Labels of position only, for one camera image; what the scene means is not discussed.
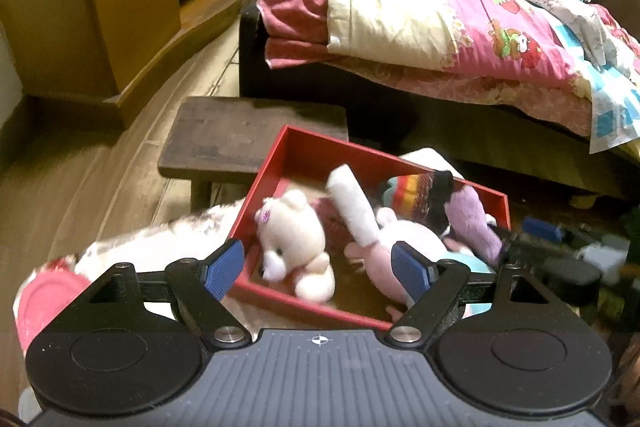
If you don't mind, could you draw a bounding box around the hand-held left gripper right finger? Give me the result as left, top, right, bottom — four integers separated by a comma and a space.
387, 241, 551, 348

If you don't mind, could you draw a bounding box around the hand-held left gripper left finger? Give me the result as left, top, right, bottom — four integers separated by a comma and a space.
87, 238, 253, 348

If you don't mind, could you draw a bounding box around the pink and teal plush toy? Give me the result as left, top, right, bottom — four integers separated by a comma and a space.
344, 207, 493, 314

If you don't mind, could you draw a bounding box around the cream bear plush toy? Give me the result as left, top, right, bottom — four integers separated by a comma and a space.
254, 188, 337, 304

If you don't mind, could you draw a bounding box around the purple plush toy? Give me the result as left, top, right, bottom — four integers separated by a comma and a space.
444, 186, 505, 267

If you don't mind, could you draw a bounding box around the white sock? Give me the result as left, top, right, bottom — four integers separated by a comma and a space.
326, 164, 379, 246

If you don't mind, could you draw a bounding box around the red box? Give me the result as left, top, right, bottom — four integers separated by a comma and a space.
227, 124, 512, 333

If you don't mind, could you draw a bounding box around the rainbow striped plush toy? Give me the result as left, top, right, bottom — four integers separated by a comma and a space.
382, 173, 437, 224

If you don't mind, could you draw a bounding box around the black fuzzy plush piece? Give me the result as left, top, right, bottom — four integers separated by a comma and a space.
425, 170, 457, 235

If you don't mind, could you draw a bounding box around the dark pink rolled sock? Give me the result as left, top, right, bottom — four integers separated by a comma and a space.
309, 198, 353, 250

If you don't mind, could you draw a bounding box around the dark wooden stool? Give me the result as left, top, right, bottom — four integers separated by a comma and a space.
157, 96, 349, 214

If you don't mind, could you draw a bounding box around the blue box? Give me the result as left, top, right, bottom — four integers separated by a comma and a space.
521, 216, 567, 242

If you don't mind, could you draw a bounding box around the black case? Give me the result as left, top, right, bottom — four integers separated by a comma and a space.
539, 256, 603, 307

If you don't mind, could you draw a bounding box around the pink round plate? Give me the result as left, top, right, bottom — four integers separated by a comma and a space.
16, 268, 95, 354

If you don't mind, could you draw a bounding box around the bed with pink quilt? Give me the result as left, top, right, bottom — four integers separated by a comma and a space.
239, 0, 640, 202

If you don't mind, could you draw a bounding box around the light blue patterned sheet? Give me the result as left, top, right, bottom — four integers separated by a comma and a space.
547, 0, 640, 155

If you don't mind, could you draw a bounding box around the wooden cabinet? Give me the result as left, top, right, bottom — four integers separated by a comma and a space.
0, 0, 273, 130

